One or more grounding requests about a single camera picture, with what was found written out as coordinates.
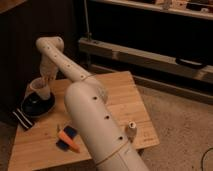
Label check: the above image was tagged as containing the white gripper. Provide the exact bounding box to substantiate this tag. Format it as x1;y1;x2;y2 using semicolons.
40;57;58;82

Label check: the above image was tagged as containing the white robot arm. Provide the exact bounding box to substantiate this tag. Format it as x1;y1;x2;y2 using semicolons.
36;37;149;171

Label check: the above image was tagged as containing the black ceramic bowl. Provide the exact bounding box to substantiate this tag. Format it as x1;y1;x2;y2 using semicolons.
21;92;55;117

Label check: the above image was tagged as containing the metal pole stand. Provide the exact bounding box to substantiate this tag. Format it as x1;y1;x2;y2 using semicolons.
83;0;92;41

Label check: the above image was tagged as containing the blue sponge block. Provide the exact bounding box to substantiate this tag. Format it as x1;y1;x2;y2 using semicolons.
56;126;79;151

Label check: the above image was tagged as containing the wooden table board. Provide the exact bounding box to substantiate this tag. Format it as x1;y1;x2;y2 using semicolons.
8;72;159;171

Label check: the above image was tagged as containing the orange carrot toy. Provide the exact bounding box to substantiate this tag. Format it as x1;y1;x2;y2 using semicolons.
58;131;80;153

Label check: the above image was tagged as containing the small white bottle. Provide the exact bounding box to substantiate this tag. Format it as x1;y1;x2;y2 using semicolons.
127;122;137;142

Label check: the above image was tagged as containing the black handle on shelf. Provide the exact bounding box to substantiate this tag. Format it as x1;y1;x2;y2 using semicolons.
175;58;207;69

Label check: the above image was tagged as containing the black cable on floor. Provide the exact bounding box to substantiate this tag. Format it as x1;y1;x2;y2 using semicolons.
200;147;213;171

